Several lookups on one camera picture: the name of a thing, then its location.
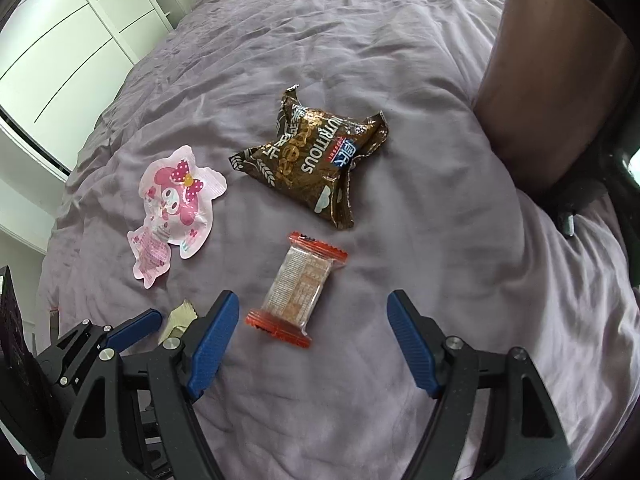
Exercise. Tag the clear red-edged wafer packet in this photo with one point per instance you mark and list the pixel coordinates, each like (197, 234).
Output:
(297, 290)

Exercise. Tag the pale green candy packet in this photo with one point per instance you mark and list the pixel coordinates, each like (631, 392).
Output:
(175, 322)

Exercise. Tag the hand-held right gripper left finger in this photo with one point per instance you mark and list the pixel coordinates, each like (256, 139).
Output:
(215, 345)

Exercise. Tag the brown snack packet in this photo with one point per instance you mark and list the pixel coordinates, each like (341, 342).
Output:
(305, 160)

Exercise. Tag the pink cartoon snack packet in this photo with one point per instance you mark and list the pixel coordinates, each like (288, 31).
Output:
(170, 200)

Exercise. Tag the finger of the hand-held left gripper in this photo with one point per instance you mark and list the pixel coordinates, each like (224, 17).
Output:
(135, 327)

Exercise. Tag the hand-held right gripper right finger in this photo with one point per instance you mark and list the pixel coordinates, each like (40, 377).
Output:
(412, 345)

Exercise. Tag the white wardrobe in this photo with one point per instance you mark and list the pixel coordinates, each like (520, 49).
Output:
(65, 35)

